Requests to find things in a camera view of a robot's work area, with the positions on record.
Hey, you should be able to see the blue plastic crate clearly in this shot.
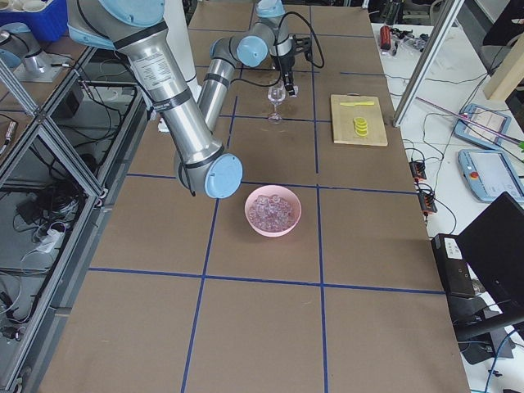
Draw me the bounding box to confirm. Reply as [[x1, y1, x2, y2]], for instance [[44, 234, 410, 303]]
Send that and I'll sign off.
[[1, 1, 67, 42]]

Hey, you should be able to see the clear wine glass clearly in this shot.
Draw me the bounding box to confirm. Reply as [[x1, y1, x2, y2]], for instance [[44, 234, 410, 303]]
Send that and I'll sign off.
[[268, 82, 286, 124]]

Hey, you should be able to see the red cylinder object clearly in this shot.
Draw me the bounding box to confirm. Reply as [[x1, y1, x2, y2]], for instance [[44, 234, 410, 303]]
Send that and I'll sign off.
[[379, 25, 391, 51]]

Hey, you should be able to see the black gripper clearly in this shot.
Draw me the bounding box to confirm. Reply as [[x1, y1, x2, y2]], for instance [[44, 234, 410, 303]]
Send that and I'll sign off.
[[273, 55, 295, 94]]

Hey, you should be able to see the aluminium frame post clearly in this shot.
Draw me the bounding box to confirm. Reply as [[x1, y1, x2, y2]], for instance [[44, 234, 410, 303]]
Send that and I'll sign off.
[[392, 0, 464, 127]]

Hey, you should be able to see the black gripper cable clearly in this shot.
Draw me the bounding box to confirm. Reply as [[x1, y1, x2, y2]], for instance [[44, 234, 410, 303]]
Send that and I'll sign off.
[[233, 11, 327, 88]]

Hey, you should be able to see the black box with label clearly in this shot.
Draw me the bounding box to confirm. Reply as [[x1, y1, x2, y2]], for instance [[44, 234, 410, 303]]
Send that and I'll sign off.
[[431, 233, 475, 299]]

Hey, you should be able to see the wooden plank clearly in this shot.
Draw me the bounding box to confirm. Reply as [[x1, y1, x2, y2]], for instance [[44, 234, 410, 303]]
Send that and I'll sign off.
[[484, 34, 524, 101]]

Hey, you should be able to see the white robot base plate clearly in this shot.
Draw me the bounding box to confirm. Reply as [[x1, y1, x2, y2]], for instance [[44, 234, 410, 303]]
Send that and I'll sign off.
[[157, 0, 222, 134]]

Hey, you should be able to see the pile of clear ice cubes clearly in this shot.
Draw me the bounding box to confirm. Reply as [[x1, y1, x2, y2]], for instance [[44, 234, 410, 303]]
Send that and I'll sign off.
[[248, 194, 296, 233]]

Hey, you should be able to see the orange black connector block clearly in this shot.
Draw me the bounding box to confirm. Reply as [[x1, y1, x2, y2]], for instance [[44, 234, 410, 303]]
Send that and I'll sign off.
[[409, 161, 427, 182]]

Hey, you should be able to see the single clear ice cube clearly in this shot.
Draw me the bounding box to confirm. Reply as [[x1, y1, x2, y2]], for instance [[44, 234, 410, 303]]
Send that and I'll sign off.
[[287, 86, 298, 97]]

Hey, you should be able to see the black monitor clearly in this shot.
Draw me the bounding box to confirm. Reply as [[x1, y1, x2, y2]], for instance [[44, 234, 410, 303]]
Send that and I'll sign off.
[[455, 192, 523, 341]]

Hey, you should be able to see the yellow plastic knife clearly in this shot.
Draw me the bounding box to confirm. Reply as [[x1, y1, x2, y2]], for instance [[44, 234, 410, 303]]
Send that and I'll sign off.
[[339, 101, 375, 107]]

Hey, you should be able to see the blue grey teach pendant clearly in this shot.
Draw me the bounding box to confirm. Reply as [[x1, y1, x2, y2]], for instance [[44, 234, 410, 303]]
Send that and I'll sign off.
[[454, 103, 511, 149]]

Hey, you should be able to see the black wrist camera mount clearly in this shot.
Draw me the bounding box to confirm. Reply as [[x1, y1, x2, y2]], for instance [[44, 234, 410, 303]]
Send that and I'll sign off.
[[292, 35, 313, 61]]

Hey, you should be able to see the bamboo cutting board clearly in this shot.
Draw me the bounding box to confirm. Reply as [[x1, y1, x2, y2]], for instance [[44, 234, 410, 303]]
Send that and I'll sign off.
[[330, 94, 388, 147]]

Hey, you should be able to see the pink bowl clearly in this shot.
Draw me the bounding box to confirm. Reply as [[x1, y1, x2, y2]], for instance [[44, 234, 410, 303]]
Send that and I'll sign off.
[[244, 185, 302, 237]]

